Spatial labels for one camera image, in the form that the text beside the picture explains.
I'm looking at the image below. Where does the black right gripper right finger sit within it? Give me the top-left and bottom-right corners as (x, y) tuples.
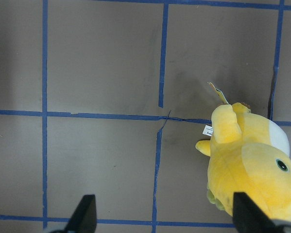
(233, 192), (277, 233)

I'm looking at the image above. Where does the yellow plush toy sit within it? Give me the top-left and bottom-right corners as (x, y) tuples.
(195, 89), (291, 221)

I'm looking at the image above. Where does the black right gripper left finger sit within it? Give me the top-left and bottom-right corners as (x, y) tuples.
(65, 194), (97, 233)

